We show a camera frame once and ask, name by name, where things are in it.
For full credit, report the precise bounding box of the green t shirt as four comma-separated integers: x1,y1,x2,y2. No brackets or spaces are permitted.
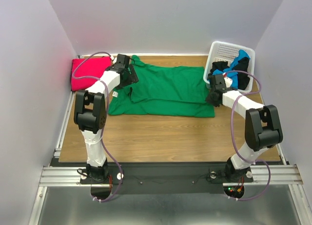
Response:
109,55,215,118

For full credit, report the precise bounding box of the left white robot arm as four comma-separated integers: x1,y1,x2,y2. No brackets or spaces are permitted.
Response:
72,53,138,184

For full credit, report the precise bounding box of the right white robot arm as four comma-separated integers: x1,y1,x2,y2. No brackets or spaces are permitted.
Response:
206,74,283,181

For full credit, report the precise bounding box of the blue t shirt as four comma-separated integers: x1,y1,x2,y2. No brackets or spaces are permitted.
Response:
212,49,252,90

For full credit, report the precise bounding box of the white plastic laundry basket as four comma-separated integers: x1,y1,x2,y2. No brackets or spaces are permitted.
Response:
203,41,255,93

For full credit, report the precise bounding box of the black t shirt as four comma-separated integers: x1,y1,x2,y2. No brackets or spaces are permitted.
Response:
207,57,251,91

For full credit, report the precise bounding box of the folded pink t shirt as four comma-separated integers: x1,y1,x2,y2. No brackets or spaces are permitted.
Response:
70,56,112,92

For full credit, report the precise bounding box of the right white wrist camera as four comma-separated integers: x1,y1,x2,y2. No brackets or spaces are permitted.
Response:
223,73,233,88

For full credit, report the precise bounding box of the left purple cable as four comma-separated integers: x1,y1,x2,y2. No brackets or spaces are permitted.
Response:
72,51,124,204

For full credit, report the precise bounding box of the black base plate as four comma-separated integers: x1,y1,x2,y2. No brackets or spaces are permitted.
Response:
77,162,253,196

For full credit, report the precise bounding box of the aluminium frame rail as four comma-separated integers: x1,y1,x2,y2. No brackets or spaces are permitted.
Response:
29,92,307,225

